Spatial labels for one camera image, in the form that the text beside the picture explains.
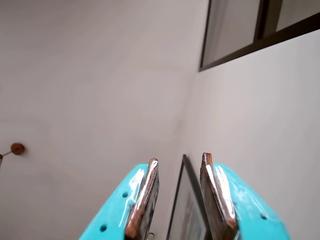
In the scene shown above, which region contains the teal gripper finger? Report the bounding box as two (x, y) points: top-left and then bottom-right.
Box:
(199, 152), (293, 240)
(78, 157), (160, 240)

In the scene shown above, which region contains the black framed picture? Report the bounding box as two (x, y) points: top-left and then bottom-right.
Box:
(166, 154), (213, 240)

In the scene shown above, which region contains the round wooden ceiling rose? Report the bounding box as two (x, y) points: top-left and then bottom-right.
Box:
(10, 142), (26, 156)

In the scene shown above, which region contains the dark framed window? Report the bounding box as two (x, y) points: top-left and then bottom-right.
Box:
(199, 0), (320, 73)

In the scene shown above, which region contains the copper wire cage pendant lamp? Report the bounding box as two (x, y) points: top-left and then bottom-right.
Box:
(0, 150), (12, 167)

